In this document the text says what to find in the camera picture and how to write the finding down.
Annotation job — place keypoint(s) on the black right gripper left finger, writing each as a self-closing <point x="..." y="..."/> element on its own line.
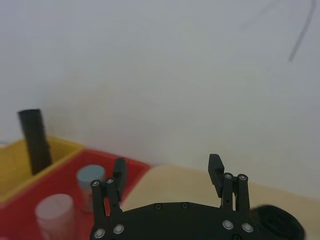
<point x="120" y="175"/>

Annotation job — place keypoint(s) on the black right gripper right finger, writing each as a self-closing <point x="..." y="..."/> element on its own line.
<point x="216" y="172"/>

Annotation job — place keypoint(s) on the clear bottle with blue cap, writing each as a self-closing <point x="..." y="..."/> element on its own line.
<point x="90" y="180"/>

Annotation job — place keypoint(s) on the red plastic bin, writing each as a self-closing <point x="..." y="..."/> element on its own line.
<point x="62" y="180"/>

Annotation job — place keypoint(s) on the clear bottle with white cap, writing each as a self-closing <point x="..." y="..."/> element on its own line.
<point x="56" y="215"/>

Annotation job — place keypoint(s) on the black round object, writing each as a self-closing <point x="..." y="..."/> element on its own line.
<point x="275" y="222"/>

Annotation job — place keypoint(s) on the black ribbed cylinder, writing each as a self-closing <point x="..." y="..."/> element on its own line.
<point x="36" y="140"/>

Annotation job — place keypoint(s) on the yellow plastic bin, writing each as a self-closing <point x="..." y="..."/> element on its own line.
<point x="15" y="165"/>

